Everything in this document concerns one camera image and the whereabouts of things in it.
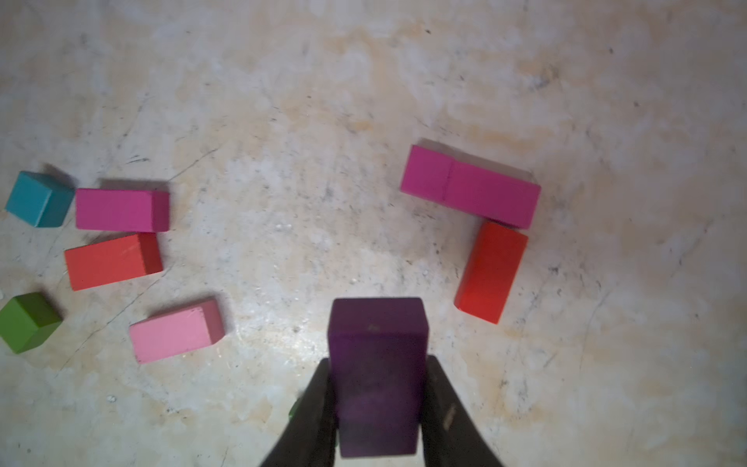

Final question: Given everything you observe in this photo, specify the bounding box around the green cube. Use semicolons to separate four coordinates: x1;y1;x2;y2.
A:
288;396;303;420
1;292;62;354

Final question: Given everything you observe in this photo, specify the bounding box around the light pink block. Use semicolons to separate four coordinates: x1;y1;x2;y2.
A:
130;299;226;364

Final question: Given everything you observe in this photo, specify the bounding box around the teal cube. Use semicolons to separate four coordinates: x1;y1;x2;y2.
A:
5;171;75;228

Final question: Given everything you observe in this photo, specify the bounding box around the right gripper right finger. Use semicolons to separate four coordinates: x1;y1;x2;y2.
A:
420;355;504;467

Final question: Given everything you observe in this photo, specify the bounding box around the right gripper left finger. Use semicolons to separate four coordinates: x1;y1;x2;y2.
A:
261;358;337;467

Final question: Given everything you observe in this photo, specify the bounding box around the red rectangular block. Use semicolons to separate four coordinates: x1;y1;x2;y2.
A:
454;221;528;324

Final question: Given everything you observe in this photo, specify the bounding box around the purple rectangular block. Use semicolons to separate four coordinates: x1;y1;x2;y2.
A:
327;297;429;458

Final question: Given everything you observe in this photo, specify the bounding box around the orange red block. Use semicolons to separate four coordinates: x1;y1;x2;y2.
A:
64;233;163;291

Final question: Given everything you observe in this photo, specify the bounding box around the magenta block left group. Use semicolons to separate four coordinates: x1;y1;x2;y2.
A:
75;189;170;233

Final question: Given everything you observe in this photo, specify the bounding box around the small magenta cube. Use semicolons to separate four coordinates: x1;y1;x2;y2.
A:
400;145;454;204

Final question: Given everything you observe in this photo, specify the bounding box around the magenta rectangular block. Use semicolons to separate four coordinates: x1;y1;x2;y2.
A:
444;162;541;230

